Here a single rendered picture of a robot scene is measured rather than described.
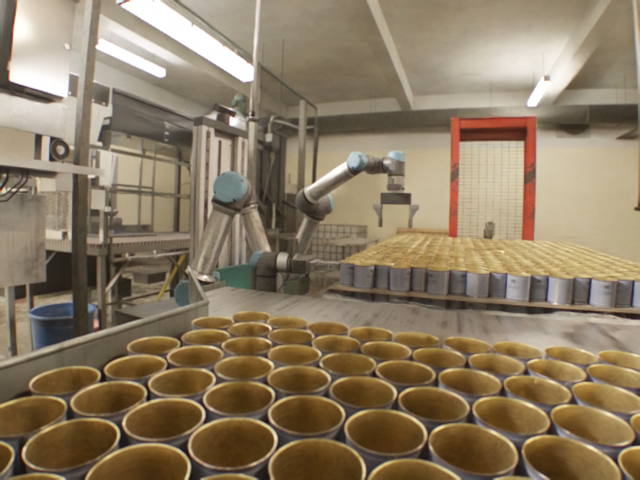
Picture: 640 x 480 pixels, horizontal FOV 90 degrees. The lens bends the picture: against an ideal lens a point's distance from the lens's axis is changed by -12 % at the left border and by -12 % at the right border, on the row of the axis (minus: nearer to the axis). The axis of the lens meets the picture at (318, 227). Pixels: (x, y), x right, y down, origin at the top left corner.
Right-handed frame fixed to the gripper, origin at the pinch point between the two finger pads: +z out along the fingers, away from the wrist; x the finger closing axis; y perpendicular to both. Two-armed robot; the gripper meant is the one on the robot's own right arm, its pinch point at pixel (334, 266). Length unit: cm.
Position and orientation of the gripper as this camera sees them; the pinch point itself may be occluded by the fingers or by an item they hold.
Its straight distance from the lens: 126.8
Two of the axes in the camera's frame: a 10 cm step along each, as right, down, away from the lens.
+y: -0.2, 10.0, 0.6
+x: -2.9, 0.5, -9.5
